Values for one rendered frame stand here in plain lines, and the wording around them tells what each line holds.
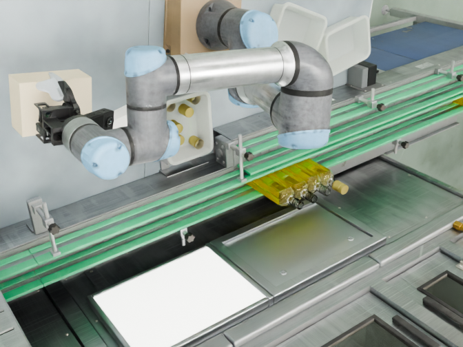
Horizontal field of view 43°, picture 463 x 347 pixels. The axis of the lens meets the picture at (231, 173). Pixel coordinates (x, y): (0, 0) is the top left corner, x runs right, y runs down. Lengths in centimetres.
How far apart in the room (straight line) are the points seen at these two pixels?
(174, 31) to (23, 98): 64
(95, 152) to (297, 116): 47
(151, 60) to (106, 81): 75
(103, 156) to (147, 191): 86
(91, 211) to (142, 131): 77
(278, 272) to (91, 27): 90
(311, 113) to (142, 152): 40
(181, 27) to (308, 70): 61
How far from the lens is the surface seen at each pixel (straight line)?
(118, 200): 189
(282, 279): 181
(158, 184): 194
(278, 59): 124
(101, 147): 106
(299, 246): 194
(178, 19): 180
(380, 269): 191
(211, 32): 178
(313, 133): 132
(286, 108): 132
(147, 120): 111
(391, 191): 233
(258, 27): 167
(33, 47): 173
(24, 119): 136
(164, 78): 110
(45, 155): 183
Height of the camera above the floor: 235
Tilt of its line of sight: 47 degrees down
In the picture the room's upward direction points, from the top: 123 degrees clockwise
